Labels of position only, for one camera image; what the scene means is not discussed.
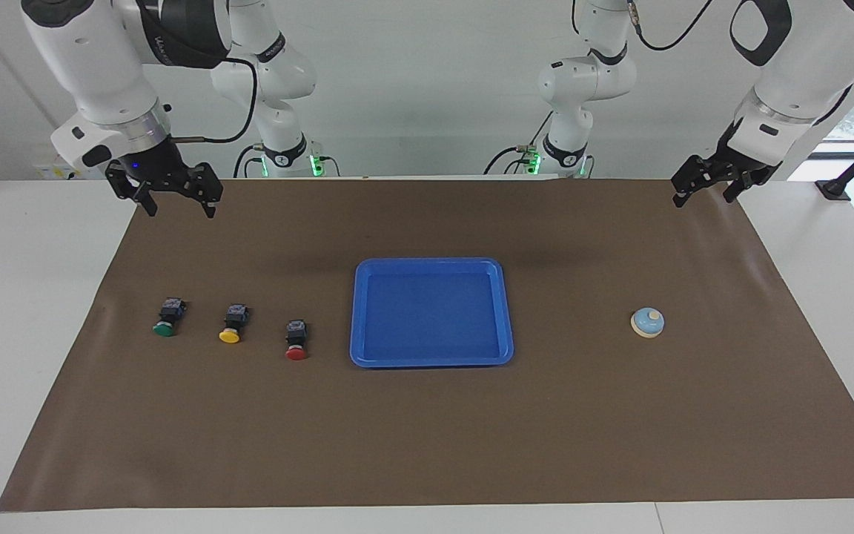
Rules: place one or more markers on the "brown table mat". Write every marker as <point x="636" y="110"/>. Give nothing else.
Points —
<point x="427" y="430"/>

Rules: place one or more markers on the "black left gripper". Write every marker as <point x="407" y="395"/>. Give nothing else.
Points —
<point x="738" y="167"/>

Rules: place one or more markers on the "blue plastic tray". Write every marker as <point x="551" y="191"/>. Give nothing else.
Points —
<point x="434" y="311"/>

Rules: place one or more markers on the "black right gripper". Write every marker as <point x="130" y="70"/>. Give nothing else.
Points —
<point x="156" y="167"/>

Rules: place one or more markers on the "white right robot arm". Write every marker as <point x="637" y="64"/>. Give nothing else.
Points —
<point x="93" y="67"/>

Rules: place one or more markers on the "light blue service bell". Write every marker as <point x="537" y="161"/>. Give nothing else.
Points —
<point x="648" y="321"/>

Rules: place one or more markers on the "red mushroom push button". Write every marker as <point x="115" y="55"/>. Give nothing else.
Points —
<point x="296" y="352"/>

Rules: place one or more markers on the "green mushroom push button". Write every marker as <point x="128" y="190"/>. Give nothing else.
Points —
<point x="163" y="329"/>

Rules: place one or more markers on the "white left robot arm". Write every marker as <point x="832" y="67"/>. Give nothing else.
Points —
<point x="790" y="81"/>

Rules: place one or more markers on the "yellow mushroom push button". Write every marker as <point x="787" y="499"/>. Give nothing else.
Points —
<point x="229" y="337"/>

